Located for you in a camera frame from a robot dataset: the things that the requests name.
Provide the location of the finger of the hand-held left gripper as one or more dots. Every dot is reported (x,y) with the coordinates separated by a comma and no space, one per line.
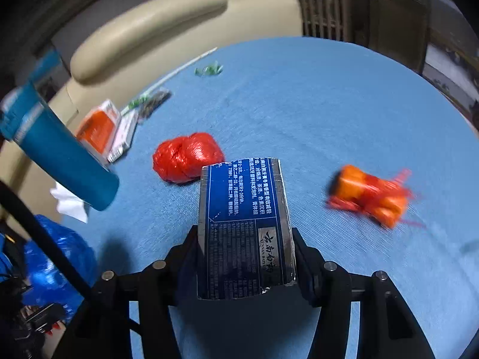
(15,258)

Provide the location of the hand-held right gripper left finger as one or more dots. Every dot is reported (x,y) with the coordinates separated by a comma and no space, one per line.
(183,261)

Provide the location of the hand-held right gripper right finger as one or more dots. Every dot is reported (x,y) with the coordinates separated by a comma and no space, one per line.
(305,269)

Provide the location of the blue plastic bag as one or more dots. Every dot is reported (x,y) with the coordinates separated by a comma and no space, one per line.
(56,269)

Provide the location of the blue and silver box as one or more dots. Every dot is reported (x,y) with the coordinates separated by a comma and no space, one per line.
(243,232)

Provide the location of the orange packet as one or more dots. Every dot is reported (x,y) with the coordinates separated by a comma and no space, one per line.
(359,190)

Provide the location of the red plastic bag ball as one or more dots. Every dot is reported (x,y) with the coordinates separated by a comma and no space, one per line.
(183,157)

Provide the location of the white tissue paper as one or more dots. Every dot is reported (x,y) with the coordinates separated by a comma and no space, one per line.
(71,204)

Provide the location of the teal thermos bottle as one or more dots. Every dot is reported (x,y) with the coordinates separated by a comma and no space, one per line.
(63,157)

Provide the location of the blue tablecloth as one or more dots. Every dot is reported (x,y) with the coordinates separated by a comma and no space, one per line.
(318,119)

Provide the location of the orange and white box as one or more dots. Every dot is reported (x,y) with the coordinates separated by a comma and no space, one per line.
(97,131)

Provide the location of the dark foil sachet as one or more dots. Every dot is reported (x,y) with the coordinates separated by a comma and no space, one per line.
(155,101)

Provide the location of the green candy wrapper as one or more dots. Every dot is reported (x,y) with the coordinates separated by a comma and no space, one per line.
(136,104)
(209,70)

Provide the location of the long white straw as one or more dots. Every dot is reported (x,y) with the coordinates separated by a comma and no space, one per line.
(187,65)

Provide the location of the cream leather sofa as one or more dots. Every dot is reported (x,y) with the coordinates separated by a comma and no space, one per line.
(168,18)

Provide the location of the wooden baby crib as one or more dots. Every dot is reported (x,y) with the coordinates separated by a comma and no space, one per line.
(325,11)

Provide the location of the wooden door with glass pane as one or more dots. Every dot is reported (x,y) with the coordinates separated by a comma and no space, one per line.
(393,15)

